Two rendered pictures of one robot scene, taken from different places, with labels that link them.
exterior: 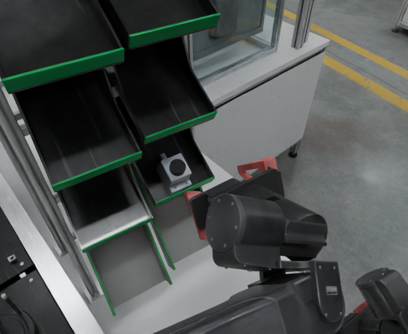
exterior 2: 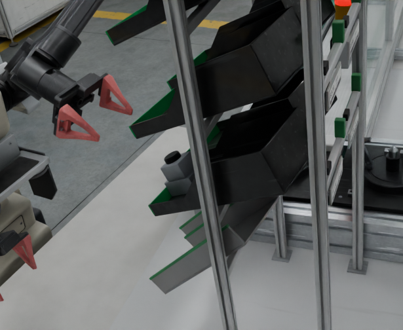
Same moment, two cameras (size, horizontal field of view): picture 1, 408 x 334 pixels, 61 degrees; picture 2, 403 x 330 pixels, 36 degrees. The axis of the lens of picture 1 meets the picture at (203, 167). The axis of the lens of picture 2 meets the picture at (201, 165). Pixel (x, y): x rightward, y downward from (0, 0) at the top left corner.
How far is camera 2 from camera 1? 1.32 m
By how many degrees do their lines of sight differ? 98
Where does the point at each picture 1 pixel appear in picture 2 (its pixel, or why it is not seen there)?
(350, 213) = not seen: outside the picture
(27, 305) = (296, 184)
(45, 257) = (330, 213)
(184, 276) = (205, 311)
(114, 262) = not seen: hidden behind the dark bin
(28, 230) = (379, 219)
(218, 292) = (158, 317)
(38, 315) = not seen: hidden behind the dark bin
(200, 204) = (102, 79)
